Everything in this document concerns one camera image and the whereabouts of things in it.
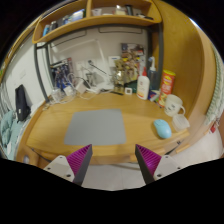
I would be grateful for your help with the light blue computer mouse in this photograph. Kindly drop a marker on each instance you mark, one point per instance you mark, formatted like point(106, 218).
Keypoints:
point(162, 128)

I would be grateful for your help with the blue robot model kit box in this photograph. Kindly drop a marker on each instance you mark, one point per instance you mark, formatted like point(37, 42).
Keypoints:
point(61, 73)

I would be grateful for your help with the teal cushion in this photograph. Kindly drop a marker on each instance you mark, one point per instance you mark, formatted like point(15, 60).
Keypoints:
point(6, 130)

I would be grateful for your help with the clear plastic lidded container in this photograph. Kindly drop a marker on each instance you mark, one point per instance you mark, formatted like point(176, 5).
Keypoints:
point(180, 122)

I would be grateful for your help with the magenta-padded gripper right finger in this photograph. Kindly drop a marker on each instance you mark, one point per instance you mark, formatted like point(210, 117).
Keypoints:
point(148, 160)

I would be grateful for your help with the white charger block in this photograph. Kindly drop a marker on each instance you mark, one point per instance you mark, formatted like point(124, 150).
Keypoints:
point(81, 87)

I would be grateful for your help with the small blue box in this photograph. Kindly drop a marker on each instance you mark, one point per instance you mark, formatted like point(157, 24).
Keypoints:
point(153, 96)

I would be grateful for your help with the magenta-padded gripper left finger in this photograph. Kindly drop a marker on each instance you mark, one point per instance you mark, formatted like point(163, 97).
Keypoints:
point(80, 160)

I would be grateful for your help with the grey mouse pad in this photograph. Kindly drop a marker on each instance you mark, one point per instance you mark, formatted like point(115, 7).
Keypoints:
point(95, 127)

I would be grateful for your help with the colourful wall poster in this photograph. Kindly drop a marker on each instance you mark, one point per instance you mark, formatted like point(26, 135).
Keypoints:
point(133, 53)

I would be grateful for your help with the black bag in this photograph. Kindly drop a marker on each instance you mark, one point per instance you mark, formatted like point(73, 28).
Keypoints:
point(22, 103)

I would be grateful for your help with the white mug with face print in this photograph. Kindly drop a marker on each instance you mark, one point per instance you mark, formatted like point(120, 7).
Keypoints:
point(172, 105)

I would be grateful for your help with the wooden shelf unit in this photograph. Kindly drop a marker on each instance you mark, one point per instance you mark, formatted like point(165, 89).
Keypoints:
point(96, 21)

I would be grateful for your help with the white desk lamp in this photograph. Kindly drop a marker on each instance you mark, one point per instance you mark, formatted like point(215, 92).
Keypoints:
point(96, 50)

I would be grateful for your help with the red chip can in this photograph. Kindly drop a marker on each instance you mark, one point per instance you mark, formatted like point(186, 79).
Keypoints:
point(167, 86)

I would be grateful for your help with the white red-capped lotion bottle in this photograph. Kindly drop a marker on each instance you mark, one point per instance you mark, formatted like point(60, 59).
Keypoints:
point(143, 86)

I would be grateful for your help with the blue spray bottle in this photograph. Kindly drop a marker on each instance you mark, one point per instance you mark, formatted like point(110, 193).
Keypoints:
point(153, 75)

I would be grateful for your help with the small white desk clock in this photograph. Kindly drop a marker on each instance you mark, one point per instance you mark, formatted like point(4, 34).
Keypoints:
point(128, 91)

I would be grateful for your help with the brown tree-like figurine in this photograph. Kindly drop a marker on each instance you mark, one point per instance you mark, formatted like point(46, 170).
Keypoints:
point(119, 76)

